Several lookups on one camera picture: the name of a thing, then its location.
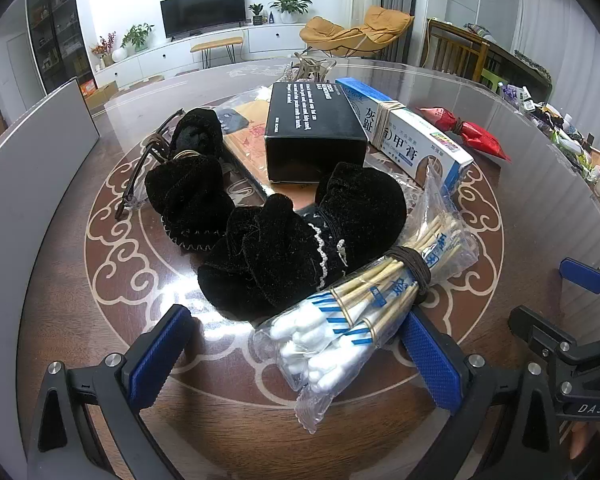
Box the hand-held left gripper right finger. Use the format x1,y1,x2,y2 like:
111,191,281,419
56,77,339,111
401,307,576,480

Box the red flowers in vase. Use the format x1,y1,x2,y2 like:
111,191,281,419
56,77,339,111
91,32,118,67

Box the red plastic packet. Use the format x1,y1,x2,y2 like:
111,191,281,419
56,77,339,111
416,106,512,163

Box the white television cabinet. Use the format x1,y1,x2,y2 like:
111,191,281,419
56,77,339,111
92,22,326,88

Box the white panel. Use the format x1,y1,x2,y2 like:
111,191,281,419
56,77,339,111
0,77,101,341

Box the wooden bench with black legs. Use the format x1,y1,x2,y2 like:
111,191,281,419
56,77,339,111
190,37,244,68

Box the black television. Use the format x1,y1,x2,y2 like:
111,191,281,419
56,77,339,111
160,0,246,41

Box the small black velvet pouch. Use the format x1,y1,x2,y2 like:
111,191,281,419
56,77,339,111
145,108,236,251

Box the wooden chair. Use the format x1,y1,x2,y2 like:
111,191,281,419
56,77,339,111
422,17,491,83

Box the bushy green potted plant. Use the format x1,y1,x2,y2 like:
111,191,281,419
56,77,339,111
121,22,155,53

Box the cotton swab packet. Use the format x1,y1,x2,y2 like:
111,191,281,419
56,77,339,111
252,160,481,436

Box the orange lounge chair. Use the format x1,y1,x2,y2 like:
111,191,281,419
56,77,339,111
300,6,415,58

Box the black glass display cabinet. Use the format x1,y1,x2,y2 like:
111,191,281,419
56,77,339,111
26,0,98,96

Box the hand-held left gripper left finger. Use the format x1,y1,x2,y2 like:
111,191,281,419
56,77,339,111
27,304,193,480

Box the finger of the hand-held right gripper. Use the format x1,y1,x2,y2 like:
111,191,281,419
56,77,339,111
559,257,600,311
509,304,588,366

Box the clutter of bottles and packets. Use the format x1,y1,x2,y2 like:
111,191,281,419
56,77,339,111
497,80,600,203

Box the clear bag with brown notebook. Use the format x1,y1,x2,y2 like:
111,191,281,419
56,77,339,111
215,87,331,211

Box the blue and white medicine box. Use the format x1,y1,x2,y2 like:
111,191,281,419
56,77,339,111
335,77,475,196

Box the large green potted plant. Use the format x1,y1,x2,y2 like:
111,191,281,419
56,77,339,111
270,0,313,25

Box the large black velvet pouch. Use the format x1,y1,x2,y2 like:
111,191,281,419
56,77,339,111
197,161,408,323

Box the brown cardboard box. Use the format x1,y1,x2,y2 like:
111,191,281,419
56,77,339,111
92,81,121,110

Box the black cardboard box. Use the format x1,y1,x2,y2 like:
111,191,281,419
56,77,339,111
264,81,368,184

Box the dark wooden sideboard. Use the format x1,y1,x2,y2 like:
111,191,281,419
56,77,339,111
480,25,553,103

